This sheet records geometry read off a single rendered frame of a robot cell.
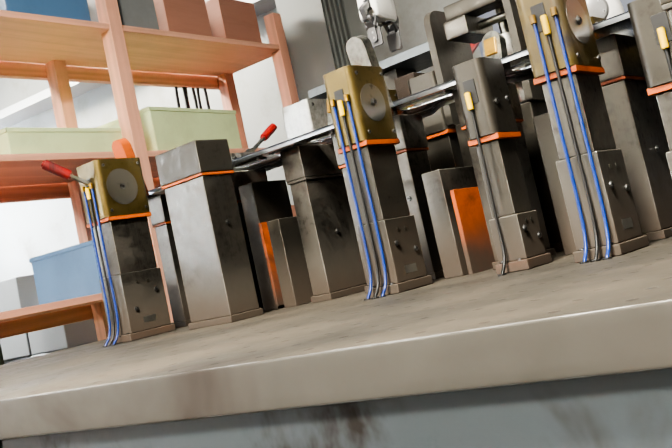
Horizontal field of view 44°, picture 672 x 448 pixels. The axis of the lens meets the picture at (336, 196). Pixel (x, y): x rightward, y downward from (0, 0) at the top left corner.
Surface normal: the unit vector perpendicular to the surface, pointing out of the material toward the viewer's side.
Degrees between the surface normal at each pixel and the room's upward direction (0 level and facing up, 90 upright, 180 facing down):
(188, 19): 90
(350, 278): 90
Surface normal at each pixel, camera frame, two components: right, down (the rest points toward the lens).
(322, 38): -0.55, 0.05
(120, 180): 0.74, -0.22
